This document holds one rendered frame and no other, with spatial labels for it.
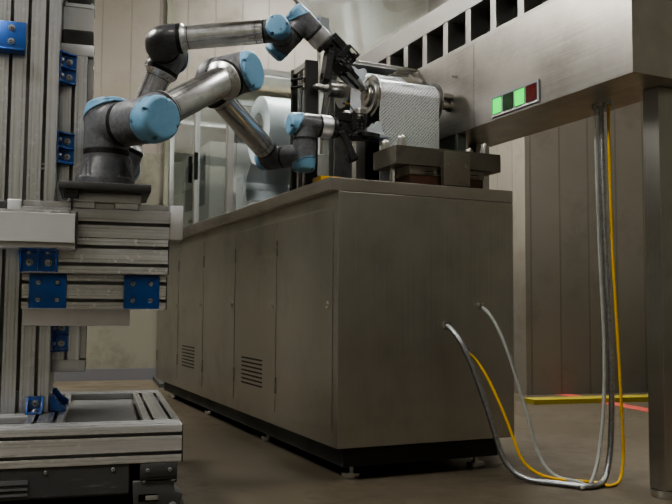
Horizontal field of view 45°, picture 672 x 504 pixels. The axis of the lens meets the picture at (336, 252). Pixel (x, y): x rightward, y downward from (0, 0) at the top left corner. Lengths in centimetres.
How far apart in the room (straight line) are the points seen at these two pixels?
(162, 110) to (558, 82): 118
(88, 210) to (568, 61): 142
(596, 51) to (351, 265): 92
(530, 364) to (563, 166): 123
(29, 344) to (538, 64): 170
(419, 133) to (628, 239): 278
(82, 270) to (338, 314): 75
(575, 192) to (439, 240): 276
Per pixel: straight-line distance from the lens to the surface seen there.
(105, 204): 216
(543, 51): 266
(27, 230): 203
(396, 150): 261
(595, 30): 249
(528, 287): 506
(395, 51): 351
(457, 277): 261
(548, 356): 513
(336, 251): 243
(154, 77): 285
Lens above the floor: 51
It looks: 4 degrees up
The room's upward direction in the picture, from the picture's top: straight up
